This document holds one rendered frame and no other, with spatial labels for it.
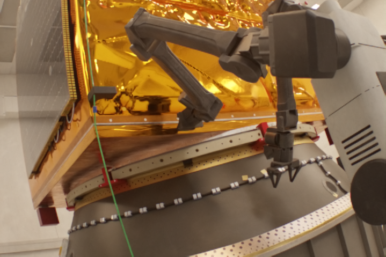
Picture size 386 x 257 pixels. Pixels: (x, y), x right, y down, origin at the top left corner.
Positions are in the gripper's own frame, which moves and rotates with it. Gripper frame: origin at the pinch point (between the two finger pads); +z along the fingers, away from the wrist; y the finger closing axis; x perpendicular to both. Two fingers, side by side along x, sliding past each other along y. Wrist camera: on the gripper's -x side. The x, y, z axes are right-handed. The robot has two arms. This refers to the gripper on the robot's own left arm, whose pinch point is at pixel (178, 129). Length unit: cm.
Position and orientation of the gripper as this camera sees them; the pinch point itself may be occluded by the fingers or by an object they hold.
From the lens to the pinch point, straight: 150.2
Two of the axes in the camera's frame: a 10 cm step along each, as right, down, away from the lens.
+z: -5.5, 4.6, 6.9
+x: 2.8, 8.9, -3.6
